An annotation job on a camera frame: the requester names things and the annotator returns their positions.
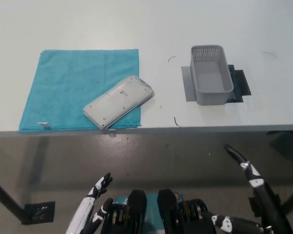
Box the white grey calculator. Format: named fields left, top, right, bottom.
left=82, top=75, right=154, bottom=130

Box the teal microfibre cloth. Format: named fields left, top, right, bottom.
left=19, top=49, right=142, bottom=133

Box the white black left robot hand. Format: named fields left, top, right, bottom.
left=65, top=172, right=114, bottom=234

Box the black teal robot torso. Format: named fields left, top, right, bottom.
left=101, top=189, right=218, bottom=234

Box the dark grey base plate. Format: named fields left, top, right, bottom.
left=226, top=64, right=251, bottom=103

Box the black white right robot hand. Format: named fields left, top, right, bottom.
left=211, top=144, right=293, bottom=234

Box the small grey perforated plastic basket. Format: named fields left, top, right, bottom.
left=190, top=45, right=234, bottom=106

